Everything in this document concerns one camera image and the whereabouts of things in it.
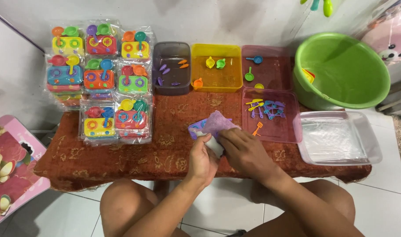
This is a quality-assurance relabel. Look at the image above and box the person's left hand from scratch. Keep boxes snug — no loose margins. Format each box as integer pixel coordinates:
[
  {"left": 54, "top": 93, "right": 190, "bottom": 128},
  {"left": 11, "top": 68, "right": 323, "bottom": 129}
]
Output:
[{"left": 185, "top": 133, "right": 225, "bottom": 189}]

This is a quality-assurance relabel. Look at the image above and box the pink plastic lid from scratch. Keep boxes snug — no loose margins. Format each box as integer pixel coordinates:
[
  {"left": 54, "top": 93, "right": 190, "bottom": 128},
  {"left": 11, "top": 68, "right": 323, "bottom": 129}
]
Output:
[{"left": 242, "top": 87, "right": 303, "bottom": 144}]

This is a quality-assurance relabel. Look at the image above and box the stack of clear plastic bags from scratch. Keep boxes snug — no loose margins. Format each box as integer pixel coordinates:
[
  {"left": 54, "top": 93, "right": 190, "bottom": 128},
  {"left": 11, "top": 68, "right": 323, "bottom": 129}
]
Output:
[{"left": 303, "top": 118, "right": 366, "bottom": 161}]

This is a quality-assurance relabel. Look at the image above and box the person's left leg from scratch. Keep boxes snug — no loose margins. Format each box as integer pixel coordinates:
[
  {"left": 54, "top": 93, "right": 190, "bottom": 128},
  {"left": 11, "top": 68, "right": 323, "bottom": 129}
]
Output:
[{"left": 100, "top": 179, "right": 192, "bottom": 237}]

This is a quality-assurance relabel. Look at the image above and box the orange toy spatula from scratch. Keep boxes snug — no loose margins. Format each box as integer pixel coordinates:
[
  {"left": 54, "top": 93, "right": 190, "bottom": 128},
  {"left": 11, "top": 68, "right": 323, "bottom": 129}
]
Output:
[{"left": 252, "top": 121, "right": 264, "bottom": 137}]

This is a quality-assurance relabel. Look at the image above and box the purple cleaning cloth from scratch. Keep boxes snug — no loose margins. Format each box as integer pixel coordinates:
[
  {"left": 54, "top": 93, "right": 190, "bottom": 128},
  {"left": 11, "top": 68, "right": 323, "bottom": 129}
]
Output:
[{"left": 202, "top": 110, "right": 241, "bottom": 137}]

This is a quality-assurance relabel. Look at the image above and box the yellow toy stove piece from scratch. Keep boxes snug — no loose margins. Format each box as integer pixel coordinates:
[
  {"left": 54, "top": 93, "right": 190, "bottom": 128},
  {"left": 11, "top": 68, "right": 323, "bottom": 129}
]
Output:
[{"left": 302, "top": 68, "right": 316, "bottom": 84}]

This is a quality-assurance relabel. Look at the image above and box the person's leg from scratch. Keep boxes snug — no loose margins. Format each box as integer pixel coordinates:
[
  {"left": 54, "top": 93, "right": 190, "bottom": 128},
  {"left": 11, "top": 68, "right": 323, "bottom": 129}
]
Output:
[
  {"left": 247, "top": 179, "right": 356, "bottom": 237},
  {"left": 100, "top": 179, "right": 192, "bottom": 237}
]

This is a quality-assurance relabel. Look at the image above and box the green hanging toy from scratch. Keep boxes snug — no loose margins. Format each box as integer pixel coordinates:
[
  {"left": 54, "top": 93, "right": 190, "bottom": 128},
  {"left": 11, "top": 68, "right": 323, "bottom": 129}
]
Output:
[{"left": 323, "top": 0, "right": 334, "bottom": 18}]

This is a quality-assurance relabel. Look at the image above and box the pink plush toy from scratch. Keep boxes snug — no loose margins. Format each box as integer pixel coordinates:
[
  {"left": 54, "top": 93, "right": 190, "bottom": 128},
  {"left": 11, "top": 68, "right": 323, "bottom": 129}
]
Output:
[{"left": 362, "top": 6, "right": 401, "bottom": 65}]

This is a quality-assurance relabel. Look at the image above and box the red patterned tablecloth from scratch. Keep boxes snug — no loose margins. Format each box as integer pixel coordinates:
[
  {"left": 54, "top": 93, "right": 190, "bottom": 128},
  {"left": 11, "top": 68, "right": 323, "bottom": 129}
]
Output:
[{"left": 33, "top": 89, "right": 372, "bottom": 193}]

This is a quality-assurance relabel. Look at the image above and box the green plastic basin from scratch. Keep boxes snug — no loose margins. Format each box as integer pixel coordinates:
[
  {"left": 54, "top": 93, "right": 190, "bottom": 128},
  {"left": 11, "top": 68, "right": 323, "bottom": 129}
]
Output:
[{"left": 293, "top": 32, "right": 391, "bottom": 111}]

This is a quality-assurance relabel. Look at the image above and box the pink plastic container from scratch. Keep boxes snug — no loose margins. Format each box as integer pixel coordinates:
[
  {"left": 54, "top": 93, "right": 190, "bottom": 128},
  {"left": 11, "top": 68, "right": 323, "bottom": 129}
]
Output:
[{"left": 241, "top": 45, "right": 293, "bottom": 92}]

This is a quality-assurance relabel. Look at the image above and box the stack of packaged toy stoves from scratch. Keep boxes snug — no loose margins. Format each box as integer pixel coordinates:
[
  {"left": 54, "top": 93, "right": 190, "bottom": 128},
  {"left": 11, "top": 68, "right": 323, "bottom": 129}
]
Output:
[{"left": 44, "top": 19, "right": 156, "bottom": 145}]

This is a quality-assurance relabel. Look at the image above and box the person's right hand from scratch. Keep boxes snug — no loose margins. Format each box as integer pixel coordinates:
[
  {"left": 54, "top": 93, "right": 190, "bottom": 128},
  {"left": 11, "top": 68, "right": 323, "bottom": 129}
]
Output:
[{"left": 218, "top": 128, "right": 281, "bottom": 185}]

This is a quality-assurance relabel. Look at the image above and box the grey plastic container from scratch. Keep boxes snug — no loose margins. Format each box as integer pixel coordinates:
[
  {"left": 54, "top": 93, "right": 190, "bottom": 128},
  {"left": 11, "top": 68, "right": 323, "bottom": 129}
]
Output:
[{"left": 152, "top": 41, "right": 192, "bottom": 96}]

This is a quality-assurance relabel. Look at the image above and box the person's right leg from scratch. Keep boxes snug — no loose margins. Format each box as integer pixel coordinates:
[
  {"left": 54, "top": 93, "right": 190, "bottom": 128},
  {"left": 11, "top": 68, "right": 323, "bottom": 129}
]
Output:
[{"left": 247, "top": 179, "right": 356, "bottom": 237}]

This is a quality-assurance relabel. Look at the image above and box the pile of toy utensils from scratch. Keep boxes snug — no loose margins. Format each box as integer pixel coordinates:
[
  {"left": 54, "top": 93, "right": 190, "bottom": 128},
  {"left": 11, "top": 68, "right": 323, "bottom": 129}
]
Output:
[{"left": 245, "top": 98, "right": 287, "bottom": 121}]

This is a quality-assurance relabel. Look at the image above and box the white tube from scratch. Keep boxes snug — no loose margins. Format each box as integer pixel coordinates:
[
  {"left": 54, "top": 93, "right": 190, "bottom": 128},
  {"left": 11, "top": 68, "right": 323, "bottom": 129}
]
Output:
[{"left": 191, "top": 129, "right": 225, "bottom": 158}]

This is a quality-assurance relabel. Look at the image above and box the yellow plastic container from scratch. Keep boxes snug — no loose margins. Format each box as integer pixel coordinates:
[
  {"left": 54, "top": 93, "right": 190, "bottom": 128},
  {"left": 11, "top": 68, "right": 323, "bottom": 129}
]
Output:
[{"left": 191, "top": 44, "right": 243, "bottom": 93}]

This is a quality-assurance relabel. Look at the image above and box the purple toy stove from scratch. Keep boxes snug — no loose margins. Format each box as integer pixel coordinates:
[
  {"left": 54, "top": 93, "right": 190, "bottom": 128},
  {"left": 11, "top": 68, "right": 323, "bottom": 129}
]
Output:
[{"left": 188, "top": 118, "right": 234, "bottom": 141}]

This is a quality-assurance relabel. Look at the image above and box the pink floral folding table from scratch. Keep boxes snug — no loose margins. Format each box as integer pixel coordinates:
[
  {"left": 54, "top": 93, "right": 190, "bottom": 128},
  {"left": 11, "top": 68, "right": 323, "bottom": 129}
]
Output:
[{"left": 0, "top": 115, "right": 51, "bottom": 231}]

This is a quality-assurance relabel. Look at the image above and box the clear plastic container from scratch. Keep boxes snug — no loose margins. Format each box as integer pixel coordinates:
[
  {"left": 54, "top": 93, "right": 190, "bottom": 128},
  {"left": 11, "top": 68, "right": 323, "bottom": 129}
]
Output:
[{"left": 298, "top": 111, "right": 383, "bottom": 166}]

